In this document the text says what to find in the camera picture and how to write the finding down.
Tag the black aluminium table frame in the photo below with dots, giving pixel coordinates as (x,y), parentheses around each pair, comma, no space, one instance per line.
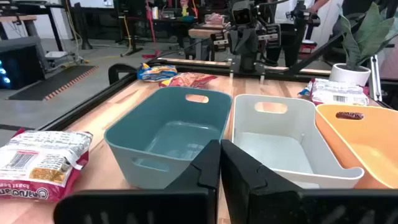
(93,102)

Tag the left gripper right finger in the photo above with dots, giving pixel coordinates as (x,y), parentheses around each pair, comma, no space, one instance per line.
(264,202)

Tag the silver aluminium post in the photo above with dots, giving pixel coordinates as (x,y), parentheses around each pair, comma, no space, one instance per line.
(375,81)

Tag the red stand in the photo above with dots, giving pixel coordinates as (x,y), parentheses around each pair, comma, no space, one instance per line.
(150,25)

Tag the green plant in white pot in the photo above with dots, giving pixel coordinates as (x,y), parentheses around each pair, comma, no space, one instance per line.
(349,74)

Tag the red yellow Maruchan noodle pack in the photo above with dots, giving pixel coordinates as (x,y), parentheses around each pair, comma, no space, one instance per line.
(186,80)

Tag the pink bag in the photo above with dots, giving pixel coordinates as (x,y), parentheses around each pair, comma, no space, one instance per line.
(214,18)

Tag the teal plastic bin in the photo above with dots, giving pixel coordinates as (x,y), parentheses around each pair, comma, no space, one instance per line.
(168,130)

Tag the wooden-top desk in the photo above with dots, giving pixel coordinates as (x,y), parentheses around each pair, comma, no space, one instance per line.
(18,18)

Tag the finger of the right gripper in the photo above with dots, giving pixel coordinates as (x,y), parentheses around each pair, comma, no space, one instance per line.
(251,42)
(238,42)

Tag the crimson Maruchan noodle pack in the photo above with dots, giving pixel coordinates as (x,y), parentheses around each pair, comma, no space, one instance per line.
(37,161)
(349,115)
(339,91)

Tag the white cup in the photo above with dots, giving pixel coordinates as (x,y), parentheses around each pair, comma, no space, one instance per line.
(155,13)

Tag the wooden background table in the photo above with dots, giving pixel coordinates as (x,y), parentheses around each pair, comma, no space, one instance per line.
(202,32)

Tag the person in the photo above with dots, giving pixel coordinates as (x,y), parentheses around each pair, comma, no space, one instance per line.
(354,6)
(287,37)

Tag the black mat with striped edge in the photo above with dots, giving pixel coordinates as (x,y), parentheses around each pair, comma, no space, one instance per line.
(46,84)

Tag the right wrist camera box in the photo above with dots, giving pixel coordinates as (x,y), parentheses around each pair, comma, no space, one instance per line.
(242,14)

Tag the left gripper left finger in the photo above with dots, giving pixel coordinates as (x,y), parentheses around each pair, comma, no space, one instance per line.
(192,202)

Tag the orange plastic bin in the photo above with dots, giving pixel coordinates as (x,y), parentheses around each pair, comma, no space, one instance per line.
(373,146)

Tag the white plastic bin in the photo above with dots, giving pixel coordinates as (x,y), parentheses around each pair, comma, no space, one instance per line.
(280,149)

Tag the blue Maruchan noodle pack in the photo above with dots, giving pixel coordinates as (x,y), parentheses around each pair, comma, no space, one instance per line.
(157,74)

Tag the black computer with blue lights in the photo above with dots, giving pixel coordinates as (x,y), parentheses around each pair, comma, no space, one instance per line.
(21,68)

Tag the black background robot arm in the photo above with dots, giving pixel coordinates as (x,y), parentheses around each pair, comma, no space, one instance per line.
(303,15)

